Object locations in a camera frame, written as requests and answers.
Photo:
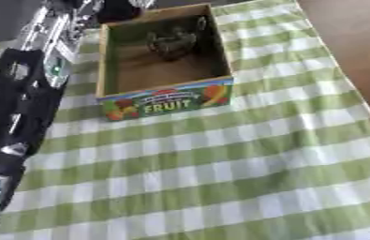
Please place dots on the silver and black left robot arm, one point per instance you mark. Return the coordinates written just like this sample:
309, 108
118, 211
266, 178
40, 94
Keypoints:
16, 103

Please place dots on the dark grey toy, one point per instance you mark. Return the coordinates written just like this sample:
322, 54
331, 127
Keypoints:
170, 43

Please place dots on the tan cardboard box, printed front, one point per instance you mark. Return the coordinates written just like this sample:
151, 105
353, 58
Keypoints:
166, 99

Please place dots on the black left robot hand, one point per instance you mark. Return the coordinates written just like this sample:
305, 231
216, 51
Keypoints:
118, 11

